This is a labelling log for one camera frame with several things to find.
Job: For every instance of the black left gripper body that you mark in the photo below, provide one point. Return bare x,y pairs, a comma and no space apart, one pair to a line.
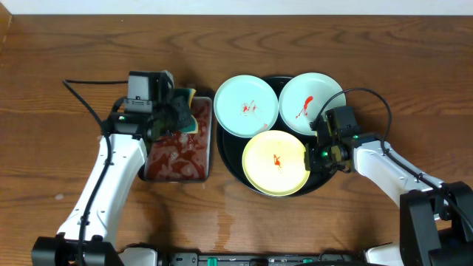
171,116

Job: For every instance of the yellow plate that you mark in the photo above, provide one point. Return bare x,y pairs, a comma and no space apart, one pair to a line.
273,162

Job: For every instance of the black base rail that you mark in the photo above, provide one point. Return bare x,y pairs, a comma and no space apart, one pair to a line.
240,259

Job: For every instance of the mint green plate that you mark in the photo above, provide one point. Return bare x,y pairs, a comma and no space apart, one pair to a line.
245,106
302,98

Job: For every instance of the round black tray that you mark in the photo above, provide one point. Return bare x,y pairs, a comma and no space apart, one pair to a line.
231,148

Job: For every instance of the green yellow sponge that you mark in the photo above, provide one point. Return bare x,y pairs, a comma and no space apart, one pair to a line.
181,101

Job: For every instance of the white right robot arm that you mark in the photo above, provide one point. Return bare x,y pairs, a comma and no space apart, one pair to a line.
435,216

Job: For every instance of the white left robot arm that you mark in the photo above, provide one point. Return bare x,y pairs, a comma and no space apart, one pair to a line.
88,236

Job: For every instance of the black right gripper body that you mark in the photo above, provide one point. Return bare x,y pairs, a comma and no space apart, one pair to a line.
321,158

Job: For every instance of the white rectangular wash tray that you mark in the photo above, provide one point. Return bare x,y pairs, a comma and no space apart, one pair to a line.
184,156

